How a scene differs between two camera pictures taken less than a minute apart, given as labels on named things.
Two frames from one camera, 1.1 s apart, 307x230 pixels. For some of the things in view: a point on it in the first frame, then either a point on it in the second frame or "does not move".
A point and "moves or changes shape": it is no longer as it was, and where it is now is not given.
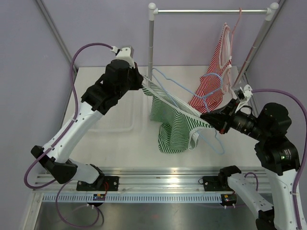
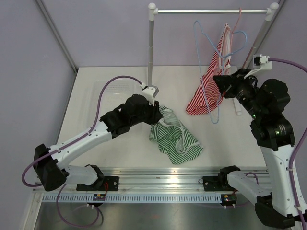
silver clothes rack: x=152 y=11 does not move
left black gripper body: x=133 y=83 → x=150 y=112
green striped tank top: x=178 y=124 moves or changes shape
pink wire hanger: x=233 y=29 does not move
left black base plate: x=103 y=183 does not move
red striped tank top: x=215 y=84 does not move
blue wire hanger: x=175 y=103 → x=218 y=51
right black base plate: x=211 y=183 does not move
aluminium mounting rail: x=158 y=179 does not move
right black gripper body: x=225 y=124 → x=235 y=87
